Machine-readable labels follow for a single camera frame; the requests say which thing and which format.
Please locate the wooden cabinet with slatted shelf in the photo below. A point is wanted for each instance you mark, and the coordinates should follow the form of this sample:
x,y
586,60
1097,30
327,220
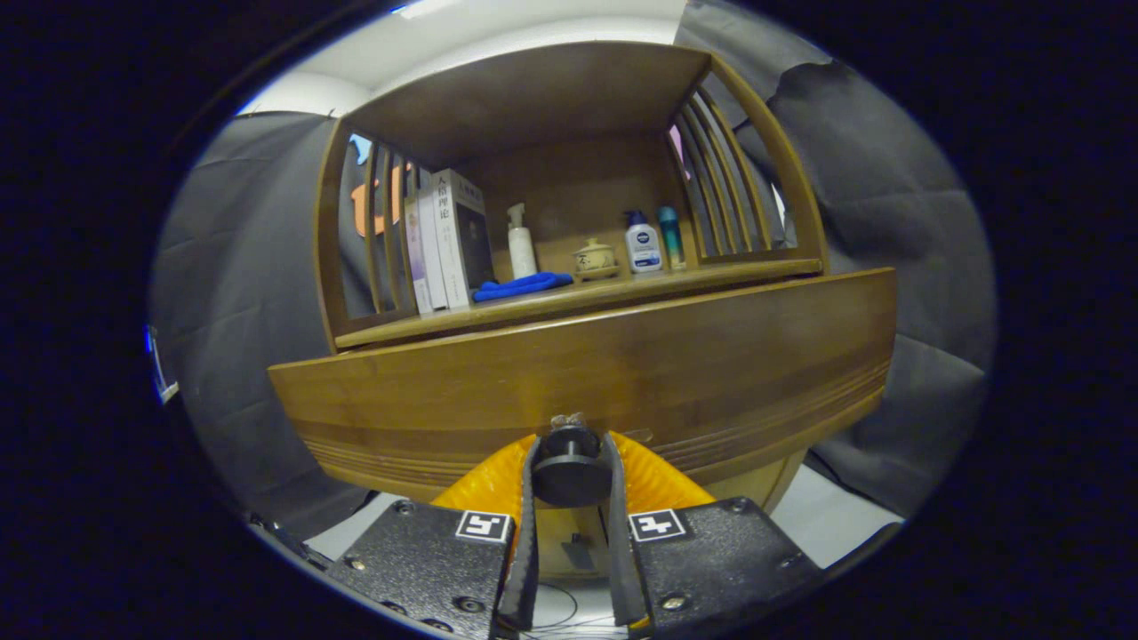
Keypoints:
x,y
578,178

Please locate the thin white book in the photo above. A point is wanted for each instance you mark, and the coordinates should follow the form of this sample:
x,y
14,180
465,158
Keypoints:
x,y
433,253

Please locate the white pump bottle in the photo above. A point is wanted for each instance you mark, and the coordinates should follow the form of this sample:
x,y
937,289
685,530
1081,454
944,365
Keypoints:
x,y
522,253

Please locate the beige lidded teacup with saucer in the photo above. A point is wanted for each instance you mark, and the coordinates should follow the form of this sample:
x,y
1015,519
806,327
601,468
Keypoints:
x,y
595,260

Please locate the thin pale purple book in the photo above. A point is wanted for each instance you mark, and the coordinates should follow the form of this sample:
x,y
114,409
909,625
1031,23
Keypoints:
x,y
416,262

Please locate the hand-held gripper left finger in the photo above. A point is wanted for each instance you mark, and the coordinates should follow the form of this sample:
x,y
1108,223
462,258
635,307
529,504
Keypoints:
x,y
526,551

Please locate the white lotion bottle blue cap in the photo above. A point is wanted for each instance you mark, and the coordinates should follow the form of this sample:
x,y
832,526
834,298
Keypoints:
x,y
644,249

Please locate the slim teal bottle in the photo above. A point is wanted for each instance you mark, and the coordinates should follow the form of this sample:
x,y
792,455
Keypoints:
x,y
672,240

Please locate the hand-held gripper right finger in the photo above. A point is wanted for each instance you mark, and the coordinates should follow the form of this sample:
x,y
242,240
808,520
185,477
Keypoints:
x,y
622,569

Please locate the wooden drawer with black knob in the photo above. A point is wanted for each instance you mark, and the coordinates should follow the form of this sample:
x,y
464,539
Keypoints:
x,y
622,356

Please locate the blue folded cloth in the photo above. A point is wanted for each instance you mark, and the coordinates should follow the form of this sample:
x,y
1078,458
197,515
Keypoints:
x,y
520,287

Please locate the wooden countertop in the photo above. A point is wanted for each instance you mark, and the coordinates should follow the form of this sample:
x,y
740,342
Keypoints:
x,y
622,289

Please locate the wooden cabinet door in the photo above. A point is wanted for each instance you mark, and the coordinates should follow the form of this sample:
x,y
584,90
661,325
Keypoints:
x,y
756,484

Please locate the thick white book dark cover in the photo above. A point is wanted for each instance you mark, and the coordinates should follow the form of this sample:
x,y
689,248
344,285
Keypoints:
x,y
462,240

